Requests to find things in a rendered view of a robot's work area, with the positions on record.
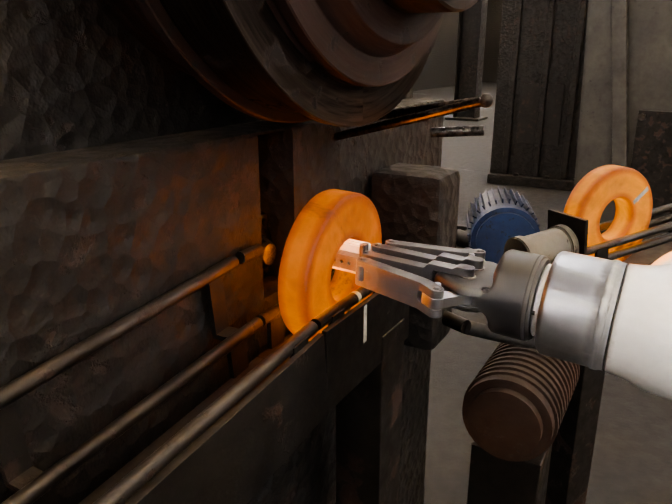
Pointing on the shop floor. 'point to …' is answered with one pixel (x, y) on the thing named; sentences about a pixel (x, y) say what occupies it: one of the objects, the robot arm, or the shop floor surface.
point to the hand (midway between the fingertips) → (336, 252)
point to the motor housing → (515, 423)
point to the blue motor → (498, 221)
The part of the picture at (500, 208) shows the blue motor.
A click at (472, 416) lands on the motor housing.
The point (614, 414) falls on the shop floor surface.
